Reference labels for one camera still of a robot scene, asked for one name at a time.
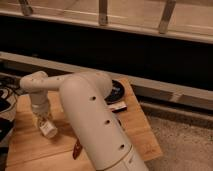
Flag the wooden table board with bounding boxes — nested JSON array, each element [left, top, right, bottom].
[[5, 78, 162, 171]]

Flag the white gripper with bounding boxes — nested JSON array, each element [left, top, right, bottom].
[[30, 91, 53, 128]]

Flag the small white plastic bottle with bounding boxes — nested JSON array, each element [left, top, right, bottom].
[[38, 119, 58, 139]]

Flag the black cables at left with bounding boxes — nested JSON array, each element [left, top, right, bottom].
[[0, 77, 21, 114]]

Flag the red chili pepper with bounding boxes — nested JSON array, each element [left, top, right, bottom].
[[73, 140, 82, 160]]

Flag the dark ceramic bowl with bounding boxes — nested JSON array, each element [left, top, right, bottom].
[[105, 80, 125, 104]]

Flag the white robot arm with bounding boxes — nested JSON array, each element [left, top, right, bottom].
[[20, 71, 149, 171]]

